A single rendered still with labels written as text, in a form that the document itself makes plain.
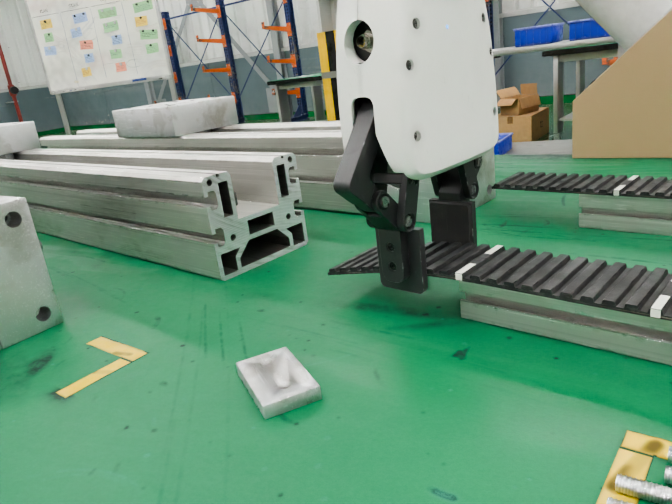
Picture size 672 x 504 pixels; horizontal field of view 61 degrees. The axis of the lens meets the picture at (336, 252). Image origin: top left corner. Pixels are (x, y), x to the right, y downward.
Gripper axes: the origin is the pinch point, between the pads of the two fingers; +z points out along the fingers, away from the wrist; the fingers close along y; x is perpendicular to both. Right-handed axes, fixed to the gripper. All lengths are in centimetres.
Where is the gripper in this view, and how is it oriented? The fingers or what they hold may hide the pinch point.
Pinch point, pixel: (428, 245)
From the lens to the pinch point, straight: 36.6
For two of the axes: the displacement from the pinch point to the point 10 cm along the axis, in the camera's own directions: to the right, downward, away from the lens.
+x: -7.4, -1.3, 6.6
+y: 6.6, -3.2, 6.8
